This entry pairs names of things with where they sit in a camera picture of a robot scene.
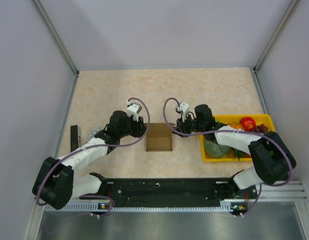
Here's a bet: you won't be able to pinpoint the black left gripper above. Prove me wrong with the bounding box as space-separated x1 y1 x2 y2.
118 112 148 138

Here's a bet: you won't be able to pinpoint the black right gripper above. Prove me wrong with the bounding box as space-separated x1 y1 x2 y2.
172 112 206 138

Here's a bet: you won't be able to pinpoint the brown cardboard box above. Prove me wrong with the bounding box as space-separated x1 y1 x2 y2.
145 123 173 152

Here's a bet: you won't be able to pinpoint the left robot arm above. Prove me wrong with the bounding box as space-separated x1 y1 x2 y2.
32 110 147 210

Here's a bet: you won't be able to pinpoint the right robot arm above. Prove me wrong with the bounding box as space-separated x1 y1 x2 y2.
176 102 297 198

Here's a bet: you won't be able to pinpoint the black rectangular box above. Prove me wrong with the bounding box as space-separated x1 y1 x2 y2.
70 125 81 153

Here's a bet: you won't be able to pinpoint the green melon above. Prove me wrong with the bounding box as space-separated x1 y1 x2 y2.
203 140 231 159

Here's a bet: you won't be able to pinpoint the orange pineapple with leaves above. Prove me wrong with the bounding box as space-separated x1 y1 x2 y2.
228 122 249 161

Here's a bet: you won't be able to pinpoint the red apple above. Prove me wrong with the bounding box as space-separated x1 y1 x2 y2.
239 116 256 131

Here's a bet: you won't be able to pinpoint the dark purple grapes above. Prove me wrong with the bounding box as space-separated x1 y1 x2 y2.
254 124 268 134

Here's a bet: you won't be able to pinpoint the yellow plastic tray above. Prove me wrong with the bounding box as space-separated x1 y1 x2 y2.
200 114 275 163

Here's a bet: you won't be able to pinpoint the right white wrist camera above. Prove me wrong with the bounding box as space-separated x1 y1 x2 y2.
175 101 190 122

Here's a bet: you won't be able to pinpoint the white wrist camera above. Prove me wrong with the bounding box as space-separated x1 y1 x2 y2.
126 100 142 122
175 101 190 122

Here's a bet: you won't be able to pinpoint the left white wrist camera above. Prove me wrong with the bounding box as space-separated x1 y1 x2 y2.
126 100 142 122

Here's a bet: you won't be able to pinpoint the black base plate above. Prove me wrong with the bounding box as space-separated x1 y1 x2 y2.
93 178 257 207

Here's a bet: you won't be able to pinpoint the white slotted cable duct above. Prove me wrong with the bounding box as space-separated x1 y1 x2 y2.
44 200 247 213

